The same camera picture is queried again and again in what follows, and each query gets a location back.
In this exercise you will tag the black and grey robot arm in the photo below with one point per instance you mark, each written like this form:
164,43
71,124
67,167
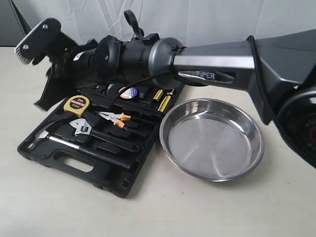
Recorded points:
279,74

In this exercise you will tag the yellow tape measure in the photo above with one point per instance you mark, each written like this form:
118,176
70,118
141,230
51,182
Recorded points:
77,105

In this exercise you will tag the long yellow black screwdriver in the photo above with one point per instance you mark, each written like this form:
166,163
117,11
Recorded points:
166,101

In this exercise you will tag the orange handled pliers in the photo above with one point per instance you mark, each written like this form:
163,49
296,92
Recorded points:
118,120

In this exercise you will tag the black electrical tape roll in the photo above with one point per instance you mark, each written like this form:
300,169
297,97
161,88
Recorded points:
130,93

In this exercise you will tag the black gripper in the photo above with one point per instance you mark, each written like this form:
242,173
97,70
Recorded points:
64,79

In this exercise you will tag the white wrinkled backdrop curtain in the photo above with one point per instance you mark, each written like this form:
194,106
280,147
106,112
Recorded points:
192,22

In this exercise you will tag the adjustable wrench black handle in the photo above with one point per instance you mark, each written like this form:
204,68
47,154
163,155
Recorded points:
82,127

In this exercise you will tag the short yellow black screwdriver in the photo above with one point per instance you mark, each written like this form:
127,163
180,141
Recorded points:
158,95

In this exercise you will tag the black plastic tool case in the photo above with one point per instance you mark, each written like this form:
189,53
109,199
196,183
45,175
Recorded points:
103,175

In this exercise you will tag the round stainless steel tray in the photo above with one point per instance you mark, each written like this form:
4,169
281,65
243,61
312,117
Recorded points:
211,139

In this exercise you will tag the black handled claw hammer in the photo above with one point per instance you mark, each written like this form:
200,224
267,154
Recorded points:
44,134

